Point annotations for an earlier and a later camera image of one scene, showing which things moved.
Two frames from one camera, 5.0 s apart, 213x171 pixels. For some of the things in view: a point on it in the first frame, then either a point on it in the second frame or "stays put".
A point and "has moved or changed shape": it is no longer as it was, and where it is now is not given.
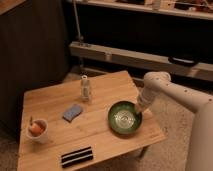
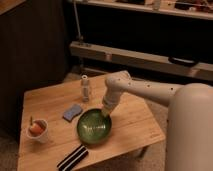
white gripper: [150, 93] → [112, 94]
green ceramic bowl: [124, 118] → [94, 126]
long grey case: [135, 58] stays put
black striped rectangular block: [76, 156] has moved or changed shape
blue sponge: [73, 111] stays put
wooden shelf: [199, 9] stays put
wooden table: [76, 124] stays put
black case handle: [183, 61] stays put
